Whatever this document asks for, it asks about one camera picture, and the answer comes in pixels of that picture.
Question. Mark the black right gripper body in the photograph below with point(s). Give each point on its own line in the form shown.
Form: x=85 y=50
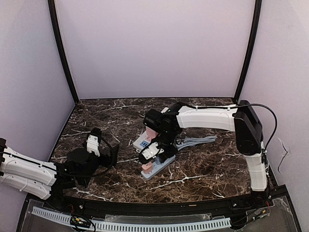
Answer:
x=157 y=156

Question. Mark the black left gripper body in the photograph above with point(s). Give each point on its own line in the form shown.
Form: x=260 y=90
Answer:
x=104 y=157

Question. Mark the large pink cube adapter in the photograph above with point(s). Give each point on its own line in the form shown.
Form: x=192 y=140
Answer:
x=150 y=133

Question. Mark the white multicolour power strip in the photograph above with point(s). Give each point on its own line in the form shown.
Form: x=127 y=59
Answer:
x=141 y=142

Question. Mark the blue small power strip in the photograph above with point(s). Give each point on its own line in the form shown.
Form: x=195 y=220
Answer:
x=158 y=167

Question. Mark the small pink cube adapter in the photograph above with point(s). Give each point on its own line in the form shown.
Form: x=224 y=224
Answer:
x=147 y=168

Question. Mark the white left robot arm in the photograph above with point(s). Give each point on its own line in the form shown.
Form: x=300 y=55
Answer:
x=47 y=179

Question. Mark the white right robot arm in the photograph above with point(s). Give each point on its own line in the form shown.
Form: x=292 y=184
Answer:
x=240 y=119

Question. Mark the small circuit board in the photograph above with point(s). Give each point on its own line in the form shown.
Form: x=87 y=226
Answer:
x=80 y=222

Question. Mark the black front table rail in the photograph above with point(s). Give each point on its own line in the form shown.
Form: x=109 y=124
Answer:
x=227 y=206

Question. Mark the white slotted cable duct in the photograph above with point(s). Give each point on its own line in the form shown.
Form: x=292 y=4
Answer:
x=136 y=224

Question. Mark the left black frame post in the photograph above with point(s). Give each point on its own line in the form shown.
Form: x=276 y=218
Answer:
x=61 y=50

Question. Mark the black frame post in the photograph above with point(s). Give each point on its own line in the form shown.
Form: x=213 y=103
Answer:
x=249 y=50
x=61 y=50

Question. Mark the right black frame post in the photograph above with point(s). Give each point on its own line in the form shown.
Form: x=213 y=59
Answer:
x=249 y=50

